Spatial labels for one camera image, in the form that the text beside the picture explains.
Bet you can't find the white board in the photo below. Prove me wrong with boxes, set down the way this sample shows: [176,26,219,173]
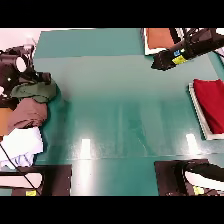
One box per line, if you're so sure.
[188,82,224,141]
[143,28,185,56]

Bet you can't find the red garment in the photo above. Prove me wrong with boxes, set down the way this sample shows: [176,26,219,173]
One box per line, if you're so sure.
[193,78,224,135]

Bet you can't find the black garment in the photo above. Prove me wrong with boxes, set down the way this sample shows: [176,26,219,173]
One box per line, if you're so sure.
[0,71,24,111]

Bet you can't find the green garment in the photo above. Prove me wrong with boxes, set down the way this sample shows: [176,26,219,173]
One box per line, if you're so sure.
[10,80,58,104]

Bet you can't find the black cable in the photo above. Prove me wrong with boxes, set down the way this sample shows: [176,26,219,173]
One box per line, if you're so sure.
[0,142,42,196]

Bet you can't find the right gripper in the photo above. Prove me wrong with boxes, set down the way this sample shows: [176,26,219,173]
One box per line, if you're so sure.
[151,49,178,72]

